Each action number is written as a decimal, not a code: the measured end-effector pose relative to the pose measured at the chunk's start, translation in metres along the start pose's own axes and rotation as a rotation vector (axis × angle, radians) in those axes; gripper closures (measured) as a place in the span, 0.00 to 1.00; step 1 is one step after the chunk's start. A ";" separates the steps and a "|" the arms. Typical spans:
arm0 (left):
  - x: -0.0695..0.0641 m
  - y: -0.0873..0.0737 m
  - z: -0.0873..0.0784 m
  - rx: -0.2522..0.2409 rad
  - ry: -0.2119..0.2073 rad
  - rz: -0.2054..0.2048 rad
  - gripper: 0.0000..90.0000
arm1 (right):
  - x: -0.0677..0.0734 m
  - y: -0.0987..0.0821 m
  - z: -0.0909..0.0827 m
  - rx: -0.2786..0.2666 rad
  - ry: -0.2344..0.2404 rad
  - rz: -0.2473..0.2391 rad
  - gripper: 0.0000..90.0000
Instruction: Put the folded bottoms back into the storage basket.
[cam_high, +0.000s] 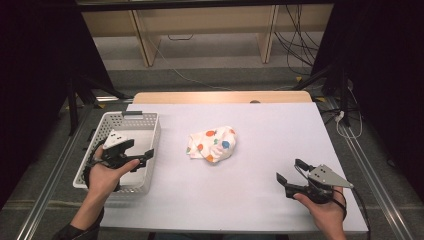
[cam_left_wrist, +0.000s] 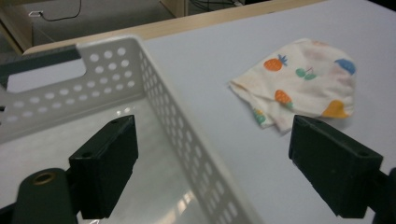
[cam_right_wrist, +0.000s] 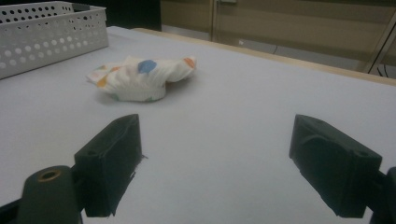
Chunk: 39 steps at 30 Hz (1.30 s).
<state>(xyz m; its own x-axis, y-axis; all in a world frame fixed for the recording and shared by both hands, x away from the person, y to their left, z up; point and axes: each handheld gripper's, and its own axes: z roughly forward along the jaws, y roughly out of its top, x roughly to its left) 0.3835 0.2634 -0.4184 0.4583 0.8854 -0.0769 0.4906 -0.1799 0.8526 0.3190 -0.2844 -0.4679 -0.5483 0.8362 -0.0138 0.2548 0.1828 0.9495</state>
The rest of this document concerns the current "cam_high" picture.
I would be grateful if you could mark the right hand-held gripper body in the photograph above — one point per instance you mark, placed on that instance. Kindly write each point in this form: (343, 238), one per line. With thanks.
(320, 186)

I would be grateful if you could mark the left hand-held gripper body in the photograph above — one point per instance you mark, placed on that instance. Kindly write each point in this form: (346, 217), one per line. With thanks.
(115, 156)

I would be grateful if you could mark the white perforated plastic basket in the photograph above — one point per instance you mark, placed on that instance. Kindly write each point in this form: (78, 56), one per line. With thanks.
(100, 128)

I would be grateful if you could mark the white cloth with coloured spots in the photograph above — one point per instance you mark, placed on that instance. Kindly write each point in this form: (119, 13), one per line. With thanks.
(216, 143)

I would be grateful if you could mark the person's right hand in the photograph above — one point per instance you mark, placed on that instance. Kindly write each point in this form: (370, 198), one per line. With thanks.
(325, 211)

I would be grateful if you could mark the person's left hand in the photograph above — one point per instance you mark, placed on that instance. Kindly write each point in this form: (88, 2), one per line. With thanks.
(103, 180)

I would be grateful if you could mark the white table mat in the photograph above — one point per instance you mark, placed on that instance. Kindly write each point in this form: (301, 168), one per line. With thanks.
(233, 193)

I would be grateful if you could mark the black tripod stand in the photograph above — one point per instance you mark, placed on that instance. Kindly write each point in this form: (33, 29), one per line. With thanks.
(74, 106)
(341, 96)

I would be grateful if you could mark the wooden table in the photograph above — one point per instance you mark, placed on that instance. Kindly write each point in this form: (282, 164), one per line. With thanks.
(200, 97)

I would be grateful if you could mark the black curtain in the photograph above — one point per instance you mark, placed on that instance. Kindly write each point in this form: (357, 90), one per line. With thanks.
(386, 73)
(33, 83)

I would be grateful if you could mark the light wooden shelf unit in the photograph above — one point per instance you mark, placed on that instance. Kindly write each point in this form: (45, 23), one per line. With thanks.
(206, 18)

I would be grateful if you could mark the aluminium floor rail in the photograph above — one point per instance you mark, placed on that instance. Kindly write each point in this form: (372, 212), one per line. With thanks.
(373, 180)
(50, 190)

